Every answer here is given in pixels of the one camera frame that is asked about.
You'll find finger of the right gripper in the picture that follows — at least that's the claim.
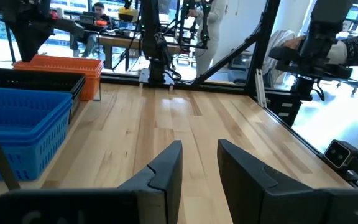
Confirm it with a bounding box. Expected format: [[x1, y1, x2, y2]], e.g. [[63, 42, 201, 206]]
[[9, 24, 35, 63], [29, 21, 55, 57]]

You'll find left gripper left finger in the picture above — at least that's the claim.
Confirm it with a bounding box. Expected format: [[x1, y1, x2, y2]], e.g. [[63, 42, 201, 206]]
[[0, 139, 183, 224]]

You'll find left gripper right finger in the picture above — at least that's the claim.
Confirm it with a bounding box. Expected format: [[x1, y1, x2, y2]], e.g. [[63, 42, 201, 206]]
[[217, 139, 358, 224]]

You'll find wooden workbench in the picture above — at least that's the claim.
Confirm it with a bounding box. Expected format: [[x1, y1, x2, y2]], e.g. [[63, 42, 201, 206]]
[[98, 33, 182, 71]]

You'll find yellow box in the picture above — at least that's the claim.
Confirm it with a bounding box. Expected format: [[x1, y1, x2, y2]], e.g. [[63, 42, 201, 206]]
[[117, 6, 140, 22]]

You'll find black table-level camera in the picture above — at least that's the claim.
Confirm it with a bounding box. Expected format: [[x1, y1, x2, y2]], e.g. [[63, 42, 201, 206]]
[[323, 139, 358, 170]]

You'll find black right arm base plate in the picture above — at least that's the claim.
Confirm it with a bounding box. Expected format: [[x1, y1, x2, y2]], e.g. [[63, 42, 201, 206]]
[[138, 68, 176, 91]]

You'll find black aluminium table frame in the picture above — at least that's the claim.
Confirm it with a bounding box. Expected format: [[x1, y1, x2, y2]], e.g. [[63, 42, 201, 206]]
[[99, 0, 358, 189]]

